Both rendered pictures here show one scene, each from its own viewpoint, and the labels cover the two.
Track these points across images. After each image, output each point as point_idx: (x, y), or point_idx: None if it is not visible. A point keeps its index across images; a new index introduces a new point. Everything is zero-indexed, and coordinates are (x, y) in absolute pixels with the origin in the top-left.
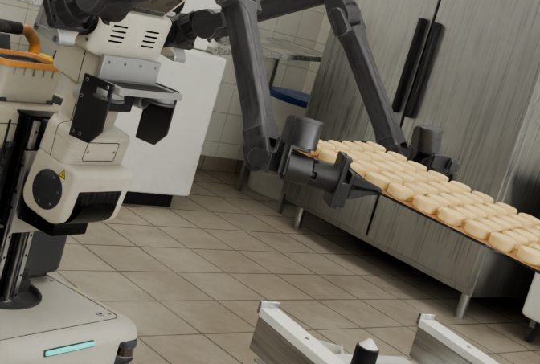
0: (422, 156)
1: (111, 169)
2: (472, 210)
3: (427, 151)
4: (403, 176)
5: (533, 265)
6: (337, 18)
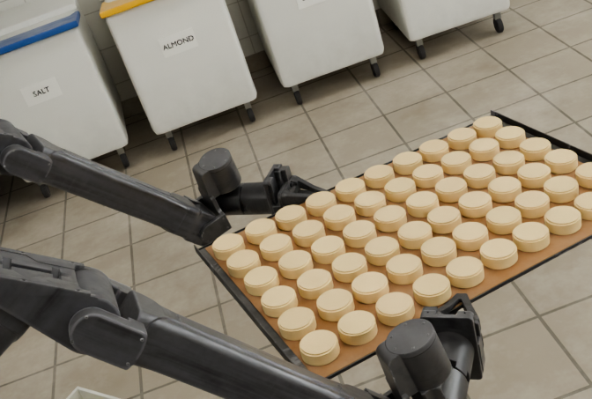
0: (226, 195)
1: None
2: (484, 203)
3: (236, 185)
4: (388, 247)
5: None
6: (25, 161)
